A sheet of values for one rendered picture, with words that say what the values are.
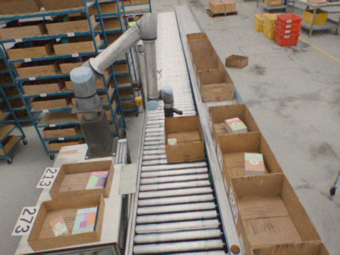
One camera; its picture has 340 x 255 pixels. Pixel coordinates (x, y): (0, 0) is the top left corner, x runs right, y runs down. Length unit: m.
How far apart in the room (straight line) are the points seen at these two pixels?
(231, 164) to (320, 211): 1.28
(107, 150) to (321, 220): 1.97
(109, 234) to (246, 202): 0.81
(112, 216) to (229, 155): 0.87
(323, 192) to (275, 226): 1.57
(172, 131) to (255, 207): 1.06
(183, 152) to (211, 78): 1.12
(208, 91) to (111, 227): 1.43
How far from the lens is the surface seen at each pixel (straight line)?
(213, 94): 2.42
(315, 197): 2.91
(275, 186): 1.54
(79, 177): 2.04
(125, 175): 1.94
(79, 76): 1.88
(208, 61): 3.15
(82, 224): 1.70
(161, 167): 1.94
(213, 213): 1.64
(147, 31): 1.77
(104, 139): 2.09
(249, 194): 1.54
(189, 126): 2.24
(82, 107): 1.96
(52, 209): 1.89
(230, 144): 1.78
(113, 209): 1.75
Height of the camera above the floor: 2.05
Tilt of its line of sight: 34 degrees down
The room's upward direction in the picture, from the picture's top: 6 degrees counter-clockwise
